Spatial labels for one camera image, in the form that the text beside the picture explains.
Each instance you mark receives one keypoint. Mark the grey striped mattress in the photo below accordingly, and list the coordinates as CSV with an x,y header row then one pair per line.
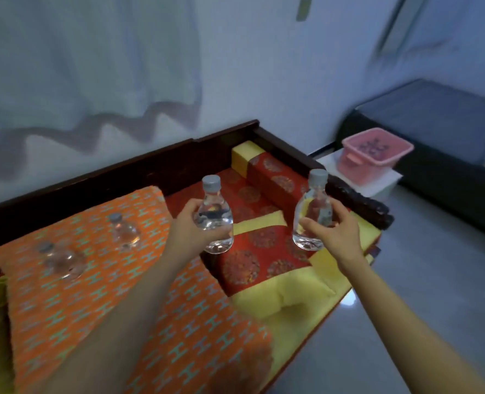
x,y
439,114

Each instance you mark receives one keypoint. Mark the person's right hand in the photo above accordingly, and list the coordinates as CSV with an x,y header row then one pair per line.
x,y
343,242

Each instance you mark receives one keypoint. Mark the dark wooden sofa bench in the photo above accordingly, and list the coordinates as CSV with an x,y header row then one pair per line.
x,y
103,180

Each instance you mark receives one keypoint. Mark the person's left hand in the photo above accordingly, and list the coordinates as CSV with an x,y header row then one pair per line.
x,y
181,242

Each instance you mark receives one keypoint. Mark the person's right forearm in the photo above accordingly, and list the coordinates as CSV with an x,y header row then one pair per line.
x,y
411,344

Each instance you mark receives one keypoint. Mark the dark grey bed frame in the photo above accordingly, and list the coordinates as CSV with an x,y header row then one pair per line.
x,y
452,192

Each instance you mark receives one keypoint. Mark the orange patterned cloth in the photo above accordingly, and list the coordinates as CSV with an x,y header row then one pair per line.
x,y
62,315

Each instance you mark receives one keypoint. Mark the yellowish wall plate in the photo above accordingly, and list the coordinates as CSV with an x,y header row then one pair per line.
x,y
303,8

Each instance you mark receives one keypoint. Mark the white pleated curtain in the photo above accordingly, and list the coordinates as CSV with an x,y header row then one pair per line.
x,y
82,57

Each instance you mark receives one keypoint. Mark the white square stool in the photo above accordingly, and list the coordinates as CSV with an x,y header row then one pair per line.
x,y
384,186

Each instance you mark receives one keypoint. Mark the pink plastic basin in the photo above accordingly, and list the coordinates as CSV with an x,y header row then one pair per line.
x,y
361,170

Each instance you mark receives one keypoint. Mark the red yellow rectangular bolster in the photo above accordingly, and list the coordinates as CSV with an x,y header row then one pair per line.
x,y
275,176

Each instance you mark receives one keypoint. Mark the person's left forearm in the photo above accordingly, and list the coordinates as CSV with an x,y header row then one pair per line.
x,y
111,344

